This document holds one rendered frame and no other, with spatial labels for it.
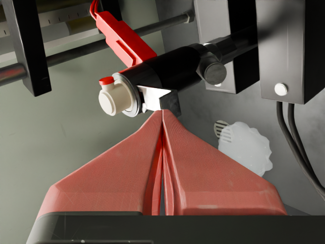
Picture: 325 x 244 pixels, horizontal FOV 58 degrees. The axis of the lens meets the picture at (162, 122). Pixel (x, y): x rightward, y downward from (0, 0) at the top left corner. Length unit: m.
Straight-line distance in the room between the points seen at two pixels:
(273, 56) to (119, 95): 0.13
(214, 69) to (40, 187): 0.37
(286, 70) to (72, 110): 0.33
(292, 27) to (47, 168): 0.38
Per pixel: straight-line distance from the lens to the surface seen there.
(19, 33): 0.32
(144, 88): 0.16
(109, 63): 0.50
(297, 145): 0.25
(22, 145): 0.46
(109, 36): 0.21
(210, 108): 0.53
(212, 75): 0.18
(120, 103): 0.17
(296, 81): 0.25
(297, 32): 0.24
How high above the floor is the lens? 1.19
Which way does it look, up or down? 33 degrees down
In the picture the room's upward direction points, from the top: 120 degrees counter-clockwise
